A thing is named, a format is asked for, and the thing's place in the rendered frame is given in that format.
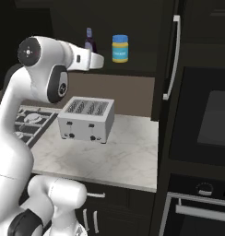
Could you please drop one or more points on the silver four-slot toaster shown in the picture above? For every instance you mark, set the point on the silver four-slot toaster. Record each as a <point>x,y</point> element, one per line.
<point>85,119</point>

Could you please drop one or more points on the black gas hob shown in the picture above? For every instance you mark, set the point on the black gas hob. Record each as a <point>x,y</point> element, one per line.
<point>30,122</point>

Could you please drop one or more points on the dark base cupboard door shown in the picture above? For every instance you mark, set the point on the dark base cupboard door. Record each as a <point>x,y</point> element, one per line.
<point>83,216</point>
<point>120,219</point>

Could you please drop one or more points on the dark drawer front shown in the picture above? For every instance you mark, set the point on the dark drawer front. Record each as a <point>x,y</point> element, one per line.
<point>117,194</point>

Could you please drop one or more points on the purple condiment bottle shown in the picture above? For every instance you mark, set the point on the purple condiment bottle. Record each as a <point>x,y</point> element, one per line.
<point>89,42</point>

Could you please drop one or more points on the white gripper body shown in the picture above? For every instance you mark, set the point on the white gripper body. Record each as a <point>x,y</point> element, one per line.
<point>97,61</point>

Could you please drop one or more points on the open dark cabinet door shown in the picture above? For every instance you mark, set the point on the open dark cabinet door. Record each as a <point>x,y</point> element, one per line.
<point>168,61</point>

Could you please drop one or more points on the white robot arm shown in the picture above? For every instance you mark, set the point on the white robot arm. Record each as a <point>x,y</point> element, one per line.
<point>13,159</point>

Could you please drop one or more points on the yellow jar with blue lid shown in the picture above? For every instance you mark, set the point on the yellow jar with blue lid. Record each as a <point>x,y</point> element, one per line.
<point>120,49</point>

